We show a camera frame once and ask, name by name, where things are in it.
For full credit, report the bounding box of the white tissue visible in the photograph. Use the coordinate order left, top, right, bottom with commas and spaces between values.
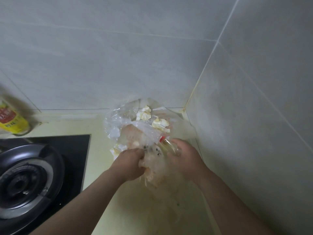
136, 105, 152, 121
151, 117, 171, 133
110, 144, 127, 161

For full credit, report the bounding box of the person's left forearm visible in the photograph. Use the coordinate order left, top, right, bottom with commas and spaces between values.
29, 168, 123, 235

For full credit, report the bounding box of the person's right forearm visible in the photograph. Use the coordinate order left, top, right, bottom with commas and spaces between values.
195, 168, 274, 235

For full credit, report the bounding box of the clear plastic bag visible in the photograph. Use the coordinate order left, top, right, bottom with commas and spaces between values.
104, 98, 196, 189

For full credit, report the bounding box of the yellow label vinegar bottle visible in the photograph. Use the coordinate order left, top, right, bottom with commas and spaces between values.
0, 94, 31, 136

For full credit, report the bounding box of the black round stove burner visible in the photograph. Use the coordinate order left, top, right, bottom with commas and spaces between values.
0, 144, 65, 235

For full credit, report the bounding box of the black glass gas stove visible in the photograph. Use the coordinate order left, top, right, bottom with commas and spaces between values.
0, 134, 91, 235

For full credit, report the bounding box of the person's left hand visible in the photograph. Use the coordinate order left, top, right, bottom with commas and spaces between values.
109, 148, 146, 183

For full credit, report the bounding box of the person's right hand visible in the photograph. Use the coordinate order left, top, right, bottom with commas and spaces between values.
169, 138, 211, 184

